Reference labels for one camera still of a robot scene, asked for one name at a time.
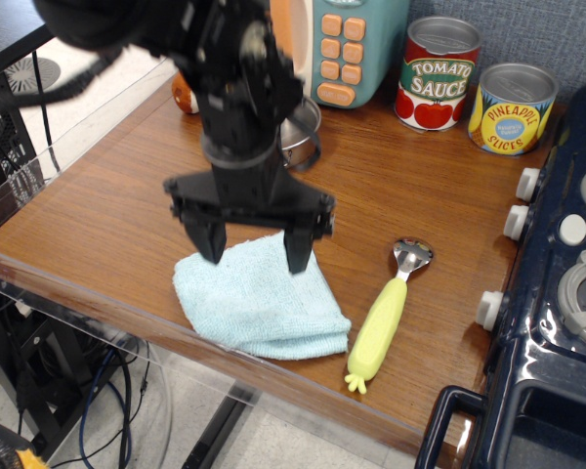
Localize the toy microwave cream and teal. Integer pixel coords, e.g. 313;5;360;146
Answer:
269;0;410;108

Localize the pineapple slices can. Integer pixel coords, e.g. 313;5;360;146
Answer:
468;63;559;156

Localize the dark blue toy stove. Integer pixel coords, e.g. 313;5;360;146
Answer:
416;85;586;468

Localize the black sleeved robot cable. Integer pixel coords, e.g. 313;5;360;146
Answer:
0;51;123;114

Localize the small stainless steel pot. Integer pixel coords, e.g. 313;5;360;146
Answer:
279;98;322;171

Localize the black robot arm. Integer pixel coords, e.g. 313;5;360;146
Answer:
35;1;335;274

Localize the black table leg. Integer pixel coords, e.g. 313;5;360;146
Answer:
181;385;254;469

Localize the tomato sauce can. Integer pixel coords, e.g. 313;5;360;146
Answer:
395;16;482;131

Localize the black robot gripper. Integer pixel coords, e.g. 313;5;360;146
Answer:
163;135;336;275

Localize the toy mushroom brown cap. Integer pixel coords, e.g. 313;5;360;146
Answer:
171;72;199;114

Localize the blue floor cable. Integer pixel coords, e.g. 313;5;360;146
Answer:
79;349;133;469

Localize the spoon with yellow corn handle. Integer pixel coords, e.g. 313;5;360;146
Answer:
344;238;434;395

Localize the light blue towel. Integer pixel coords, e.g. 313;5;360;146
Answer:
173;233;352;361

